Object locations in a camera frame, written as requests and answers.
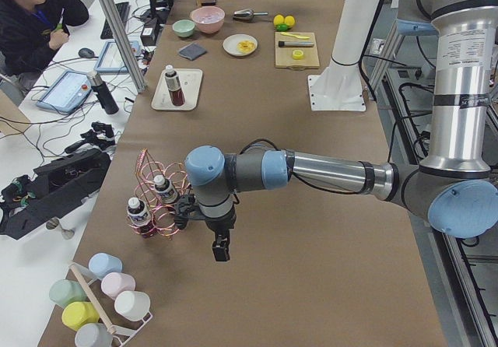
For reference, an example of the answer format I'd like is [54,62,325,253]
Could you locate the grey folded cloth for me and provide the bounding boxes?
[178,43,207,61]

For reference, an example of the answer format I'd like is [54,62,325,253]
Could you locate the green lime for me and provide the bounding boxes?
[275,23,289,32]

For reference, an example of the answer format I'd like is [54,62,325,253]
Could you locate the black thermos bottle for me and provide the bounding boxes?
[86,70,119,115]

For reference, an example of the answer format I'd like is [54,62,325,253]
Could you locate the metal scoop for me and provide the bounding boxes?
[233,9,269,22]

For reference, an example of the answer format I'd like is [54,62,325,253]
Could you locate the braided glazed donut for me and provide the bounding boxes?
[237,40,257,54]

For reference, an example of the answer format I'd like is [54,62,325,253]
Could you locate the bamboo cutting board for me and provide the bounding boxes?
[275,32,320,69]

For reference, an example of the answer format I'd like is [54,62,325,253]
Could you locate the aluminium frame post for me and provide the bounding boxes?
[99,0,146,93]

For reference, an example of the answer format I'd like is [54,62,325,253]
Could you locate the yellow cup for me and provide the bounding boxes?
[61,301,100,331]

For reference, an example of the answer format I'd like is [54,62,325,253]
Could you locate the grey cup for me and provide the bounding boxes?
[75,323,113,347]

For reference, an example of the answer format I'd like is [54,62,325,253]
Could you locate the dark drink bottle in rack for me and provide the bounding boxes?
[127,197,156,237]

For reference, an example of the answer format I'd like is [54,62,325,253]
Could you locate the blue cup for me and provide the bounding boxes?
[89,252,123,279]

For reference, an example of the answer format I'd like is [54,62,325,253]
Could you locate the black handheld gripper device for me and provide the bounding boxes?
[65,121,116,154]

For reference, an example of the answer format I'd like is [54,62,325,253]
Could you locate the yellow plastic knife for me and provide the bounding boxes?
[280,32,310,40]

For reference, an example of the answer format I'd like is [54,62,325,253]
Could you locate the copper wire bottle rack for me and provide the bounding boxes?
[127,149,190,239]

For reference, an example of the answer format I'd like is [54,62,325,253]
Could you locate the cream rabbit tray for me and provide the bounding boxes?
[151,68,203,111]

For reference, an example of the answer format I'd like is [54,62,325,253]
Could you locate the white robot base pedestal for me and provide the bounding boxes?
[308,0,381,112]

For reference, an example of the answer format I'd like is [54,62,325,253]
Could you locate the black keyboard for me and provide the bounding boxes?
[100,1,132,40]

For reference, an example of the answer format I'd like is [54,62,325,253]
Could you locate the steel cylinder black cap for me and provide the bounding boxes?
[277,40,314,47]

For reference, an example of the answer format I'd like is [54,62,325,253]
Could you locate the green cup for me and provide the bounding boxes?
[49,279,87,308]

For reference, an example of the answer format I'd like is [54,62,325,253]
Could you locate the green bowl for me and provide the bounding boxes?
[172,19,195,38]

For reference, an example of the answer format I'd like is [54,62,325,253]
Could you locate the blue teach pendant tablet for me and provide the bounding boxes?
[36,71,91,114]

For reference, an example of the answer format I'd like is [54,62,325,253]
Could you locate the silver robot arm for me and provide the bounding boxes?
[185,0,497,261]

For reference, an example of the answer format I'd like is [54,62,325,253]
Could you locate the person in black jacket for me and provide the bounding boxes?
[1,0,89,75]

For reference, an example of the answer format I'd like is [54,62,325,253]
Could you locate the cream round plate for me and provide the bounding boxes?
[223,33,258,57]

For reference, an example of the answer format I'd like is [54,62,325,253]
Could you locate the pink cup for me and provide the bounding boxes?
[100,272,136,300]

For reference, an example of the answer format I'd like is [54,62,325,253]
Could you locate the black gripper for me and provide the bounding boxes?
[202,201,237,262]

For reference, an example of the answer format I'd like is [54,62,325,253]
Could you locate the pink bowl with ice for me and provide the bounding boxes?
[190,6,225,34]

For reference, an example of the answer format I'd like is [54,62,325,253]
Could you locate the black computer mouse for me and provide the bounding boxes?
[78,47,95,59]

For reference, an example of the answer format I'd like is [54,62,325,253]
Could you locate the yellow lemon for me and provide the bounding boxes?
[273,14,285,27]
[284,16,296,29]

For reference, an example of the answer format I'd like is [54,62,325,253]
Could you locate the black equipment case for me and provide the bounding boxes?
[1,149,110,240]

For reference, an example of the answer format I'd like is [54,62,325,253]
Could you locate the black power adapter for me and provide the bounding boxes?
[140,18,160,47]

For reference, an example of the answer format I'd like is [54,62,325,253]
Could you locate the half lemon slice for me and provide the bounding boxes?
[292,49,305,60]

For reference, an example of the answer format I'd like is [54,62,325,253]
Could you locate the white cup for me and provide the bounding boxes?
[114,290,151,321]

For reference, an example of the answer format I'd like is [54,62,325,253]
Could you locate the dark drink bottle on tray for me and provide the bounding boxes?
[164,65,185,107]

